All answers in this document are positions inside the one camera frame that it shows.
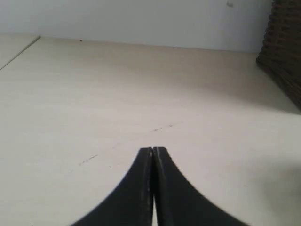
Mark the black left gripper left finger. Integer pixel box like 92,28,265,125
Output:
73,147,153,226

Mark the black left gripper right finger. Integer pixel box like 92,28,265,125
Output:
152,147,245,226

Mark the dark red wicker basket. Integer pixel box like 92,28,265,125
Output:
256,0,301,108

